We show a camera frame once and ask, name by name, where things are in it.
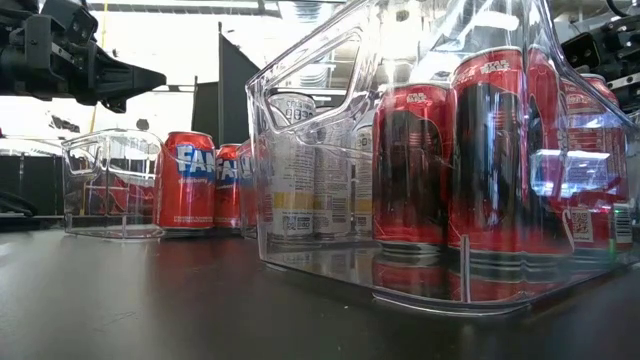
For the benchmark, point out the red Fanta soda can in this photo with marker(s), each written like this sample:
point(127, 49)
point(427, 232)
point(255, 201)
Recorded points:
point(185, 200)
point(247, 200)

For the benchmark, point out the white Celsius energy drink can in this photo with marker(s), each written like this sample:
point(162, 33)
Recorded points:
point(292, 200)
point(363, 200)
point(332, 200)

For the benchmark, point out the black low partition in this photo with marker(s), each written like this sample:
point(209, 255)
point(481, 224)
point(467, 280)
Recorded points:
point(30, 180)

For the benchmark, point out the round black wall object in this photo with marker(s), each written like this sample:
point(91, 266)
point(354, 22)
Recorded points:
point(142, 124)

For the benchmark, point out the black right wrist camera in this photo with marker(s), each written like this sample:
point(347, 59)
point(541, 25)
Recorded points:
point(580, 50)

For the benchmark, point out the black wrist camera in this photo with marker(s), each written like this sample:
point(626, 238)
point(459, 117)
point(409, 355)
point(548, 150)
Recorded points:
point(72, 20)
point(580, 50)

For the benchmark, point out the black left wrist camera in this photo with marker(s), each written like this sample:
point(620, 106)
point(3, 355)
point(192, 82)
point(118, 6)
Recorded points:
point(72, 20)

